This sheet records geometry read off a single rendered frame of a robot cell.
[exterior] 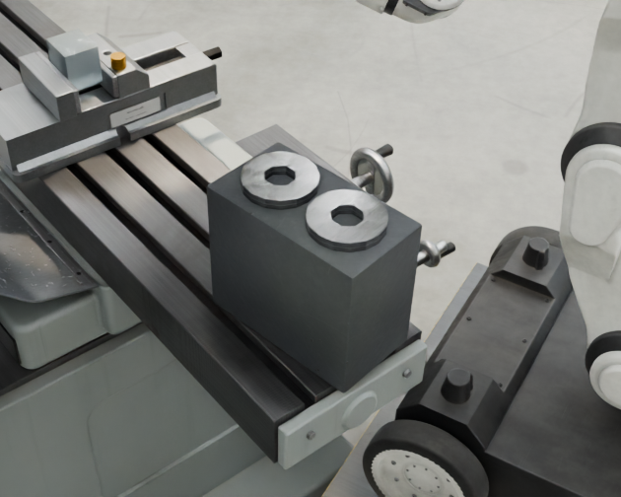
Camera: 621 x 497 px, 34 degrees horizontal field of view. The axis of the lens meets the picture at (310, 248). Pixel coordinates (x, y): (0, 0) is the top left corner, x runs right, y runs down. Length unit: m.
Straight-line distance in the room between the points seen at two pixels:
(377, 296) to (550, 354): 0.68
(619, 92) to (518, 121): 1.93
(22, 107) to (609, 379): 0.94
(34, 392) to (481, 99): 2.16
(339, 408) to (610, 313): 0.52
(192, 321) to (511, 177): 1.89
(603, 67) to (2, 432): 0.96
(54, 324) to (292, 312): 0.42
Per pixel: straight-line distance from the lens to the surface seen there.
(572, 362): 1.75
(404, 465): 1.63
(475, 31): 3.70
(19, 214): 1.56
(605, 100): 1.35
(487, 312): 1.76
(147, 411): 1.70
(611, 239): 1.42
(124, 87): 1.51
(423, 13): 1.37
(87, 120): 1.51
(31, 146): 1.49
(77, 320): 1.48
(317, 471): 2.00
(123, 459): 1.75
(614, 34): 1.29
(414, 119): 3.21
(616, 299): 1.54
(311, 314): 1.13
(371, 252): 1.08
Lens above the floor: 1.83
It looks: 42 degrees down
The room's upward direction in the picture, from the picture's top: 2 degrees clockwise
